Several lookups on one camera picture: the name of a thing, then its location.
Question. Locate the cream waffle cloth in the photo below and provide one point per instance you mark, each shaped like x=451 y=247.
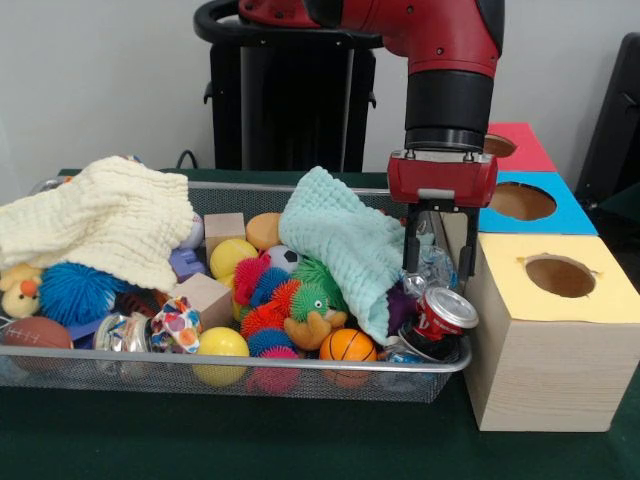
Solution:
x=100 y=220

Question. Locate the plain wooden cube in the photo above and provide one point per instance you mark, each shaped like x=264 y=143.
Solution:
x=205 y=300

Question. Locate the yellow plush duck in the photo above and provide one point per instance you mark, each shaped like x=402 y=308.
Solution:
x=20 y=297

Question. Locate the black upright panel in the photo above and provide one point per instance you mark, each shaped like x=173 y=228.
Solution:
x=620 y=125

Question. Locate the yellow ball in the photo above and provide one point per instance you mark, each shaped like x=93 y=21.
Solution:
x=232 y=257
x=222 y=342

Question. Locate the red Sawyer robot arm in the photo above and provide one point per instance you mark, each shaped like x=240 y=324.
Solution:
x=450 y=100

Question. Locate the dark green table cloth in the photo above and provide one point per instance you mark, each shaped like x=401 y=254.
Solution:
x=626 y=201
x=300 y=440

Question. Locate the small orange basketball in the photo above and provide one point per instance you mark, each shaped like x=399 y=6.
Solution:
x=347 y=345

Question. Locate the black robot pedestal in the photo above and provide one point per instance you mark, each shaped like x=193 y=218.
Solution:
x=300 y=100

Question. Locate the blue spiky ball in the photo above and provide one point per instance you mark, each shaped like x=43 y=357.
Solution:
x=75 y=295

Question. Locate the clear mesh bin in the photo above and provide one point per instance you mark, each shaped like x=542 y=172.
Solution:
x=150 y=380

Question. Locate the small brown football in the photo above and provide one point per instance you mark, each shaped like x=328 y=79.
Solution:
x=35 y=332

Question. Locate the mint waffle cloth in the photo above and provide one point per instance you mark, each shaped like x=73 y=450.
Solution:
x=350 y=240

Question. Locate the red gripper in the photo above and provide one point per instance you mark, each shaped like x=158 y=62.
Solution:
x=445 y=177

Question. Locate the wooden three-hole box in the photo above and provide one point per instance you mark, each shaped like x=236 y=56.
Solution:
x=550 y=370

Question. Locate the crushed red soda can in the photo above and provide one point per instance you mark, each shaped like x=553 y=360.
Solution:
x=440 y=317

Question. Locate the crushed clear plastic bottle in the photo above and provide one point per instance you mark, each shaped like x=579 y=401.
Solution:
x=435 y=267

